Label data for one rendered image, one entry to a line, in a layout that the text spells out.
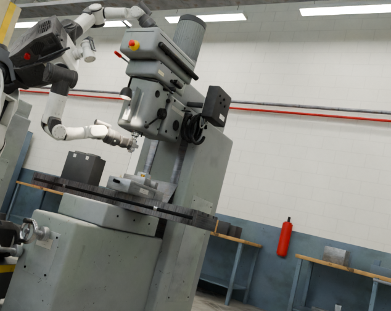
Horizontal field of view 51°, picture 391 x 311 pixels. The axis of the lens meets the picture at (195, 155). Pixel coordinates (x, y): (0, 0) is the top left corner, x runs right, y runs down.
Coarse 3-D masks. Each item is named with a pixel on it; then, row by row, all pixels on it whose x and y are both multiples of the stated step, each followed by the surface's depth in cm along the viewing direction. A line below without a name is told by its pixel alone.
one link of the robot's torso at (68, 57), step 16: (32, 32) 217; (48, 32) 208; (64, 32) 225; (16, 48) 216; (32, 48) 211; (48, 48) 212; (64, 48) 210; (16, 64) 217; (32, 64) 215; (64, 64) 216; (32, 80) 223
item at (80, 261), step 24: (48, 216) 205; (48, 240) 200; (72, 240) 195; (96, 240) 209; (120, 240) 225; (144, 240) 245; (24, 264) 203; (48, 264) 196; (72, 264) 197; (96, 264) 212; (120, 264) 228; (144, 264) 248; (24, 288) 199; (48, 288) 192; (72, 288) 199; (96, 288) 214; (120, 288) 231; (144, 288) 251
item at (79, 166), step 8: (72, 152) 264; (80, 152) 264; (72, 160) 262; (80, 160) 260; (88, 160) 258; (96, 160) 258; (104, 160) 266; (64, 168) 263; (72, 168) 261; (80, 168) 259; (88, 168) 256; (96, 168) 260; (64, 176) 261; (72, 176) 259; (80, 176) 257; (88, 176) 255; (96, 176) 261; (88, 184) 255; (96, 184) 262
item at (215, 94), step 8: (208, 88) 258; (216, 88) 255; (208, 96) 256; (216, 96) 254; (224, 96) 262; (208, 104) 254; (216, 104) 254; (224, 104) 264; (208, 112) 253; (216, 112) 256; (224, 112) 265; (208, 120) 260; (216, 120) 258; (224, 120) 267
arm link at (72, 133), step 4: (44, 128) 216; (68, 128) 220; (72, 128) 221; (76, 128) 223; (80, 128) 225; (48, 132) 214; (68, 132) 219; (72, 132) 220; (76, 132) 222; (80, 132) 223; (52, 136) 213; (64, 136) 217; (68, 136) 219; (72, 136) 220; (76, 136) 222; (80, 136) 224; (64, 140) 221; (68, 140) 221
